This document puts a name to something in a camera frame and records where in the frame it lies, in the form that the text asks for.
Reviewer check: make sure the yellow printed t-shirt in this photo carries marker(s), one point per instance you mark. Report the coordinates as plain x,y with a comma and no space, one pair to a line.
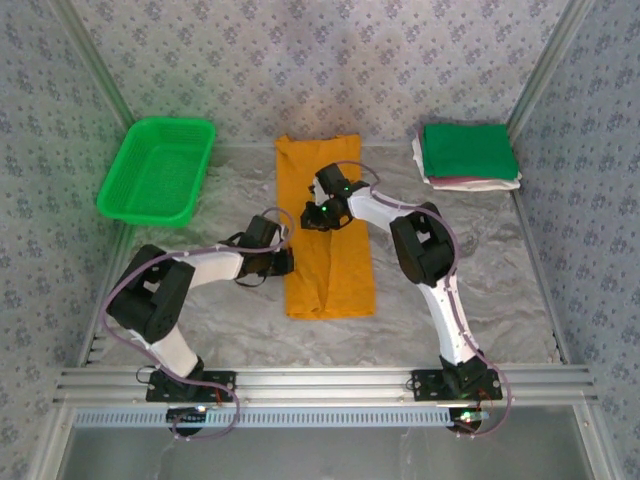
345,280

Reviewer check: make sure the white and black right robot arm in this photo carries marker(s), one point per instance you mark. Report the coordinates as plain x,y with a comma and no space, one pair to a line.
450,320

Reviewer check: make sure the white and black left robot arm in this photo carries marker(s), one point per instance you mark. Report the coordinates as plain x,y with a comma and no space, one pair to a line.
215,267

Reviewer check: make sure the stack of folded clothes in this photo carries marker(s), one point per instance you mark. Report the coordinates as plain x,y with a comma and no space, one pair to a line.
480,186

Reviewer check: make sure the green plastic basket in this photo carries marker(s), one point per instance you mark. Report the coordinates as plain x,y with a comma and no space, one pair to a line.
150,175

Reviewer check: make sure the maroon folded t-shirt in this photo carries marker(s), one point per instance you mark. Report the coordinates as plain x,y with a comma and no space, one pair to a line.
460,179

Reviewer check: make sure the green folded t-shirt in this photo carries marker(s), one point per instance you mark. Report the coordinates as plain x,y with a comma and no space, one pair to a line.
475,150

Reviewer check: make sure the aluminium mounting rail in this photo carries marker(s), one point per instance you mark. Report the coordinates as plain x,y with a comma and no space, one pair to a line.
325,385

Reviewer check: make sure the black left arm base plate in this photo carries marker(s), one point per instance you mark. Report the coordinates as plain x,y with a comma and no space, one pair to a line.
220,382

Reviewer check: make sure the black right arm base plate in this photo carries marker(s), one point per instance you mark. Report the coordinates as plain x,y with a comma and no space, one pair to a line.
430,385

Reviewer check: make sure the aluminium frame post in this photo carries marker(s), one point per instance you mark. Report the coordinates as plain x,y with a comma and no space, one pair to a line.
550,60
95,65

